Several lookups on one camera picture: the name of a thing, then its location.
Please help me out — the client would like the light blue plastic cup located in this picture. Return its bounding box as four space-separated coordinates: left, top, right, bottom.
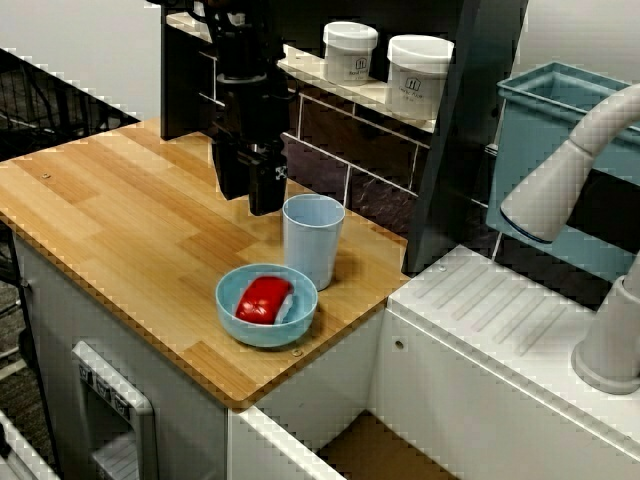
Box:
282 194 346 292

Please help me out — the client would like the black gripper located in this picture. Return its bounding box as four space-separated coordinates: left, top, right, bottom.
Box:
211 76 292 217

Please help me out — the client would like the black wire mesh rack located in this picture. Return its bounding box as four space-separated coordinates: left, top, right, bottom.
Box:
0 47 143 164

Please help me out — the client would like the white lidded jar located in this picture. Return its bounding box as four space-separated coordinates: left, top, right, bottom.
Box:
322 21 380 87
385 33 455 121

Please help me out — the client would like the teal plastic bin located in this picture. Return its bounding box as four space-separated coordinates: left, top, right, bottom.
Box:
487 60 640 284

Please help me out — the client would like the white corner object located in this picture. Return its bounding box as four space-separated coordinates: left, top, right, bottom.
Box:
0 407 54 480

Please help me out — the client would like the red and white sushi toy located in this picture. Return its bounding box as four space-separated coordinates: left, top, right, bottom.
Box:
234 274 296 326

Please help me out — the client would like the white toy kitchen cabinet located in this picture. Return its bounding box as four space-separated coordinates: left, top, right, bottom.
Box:
9 227 640 480

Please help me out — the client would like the light blue bowl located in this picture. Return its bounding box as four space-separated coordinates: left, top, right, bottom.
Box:
214 263 320 349

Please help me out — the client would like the dark tiled backsplash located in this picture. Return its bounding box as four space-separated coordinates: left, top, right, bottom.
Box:
197 47 434 241

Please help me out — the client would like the cream shelf board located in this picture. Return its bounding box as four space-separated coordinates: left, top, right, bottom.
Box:
166 12 439 134

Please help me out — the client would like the grey toy faucet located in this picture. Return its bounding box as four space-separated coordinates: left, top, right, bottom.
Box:
499 82 640 396

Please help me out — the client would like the dark grey wide hutch panel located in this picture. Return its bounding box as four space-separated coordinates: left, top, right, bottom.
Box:
402 0 530 276

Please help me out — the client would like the dark narrow hutch side panel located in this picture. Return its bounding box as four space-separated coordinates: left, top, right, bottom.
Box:
159 0 224 142

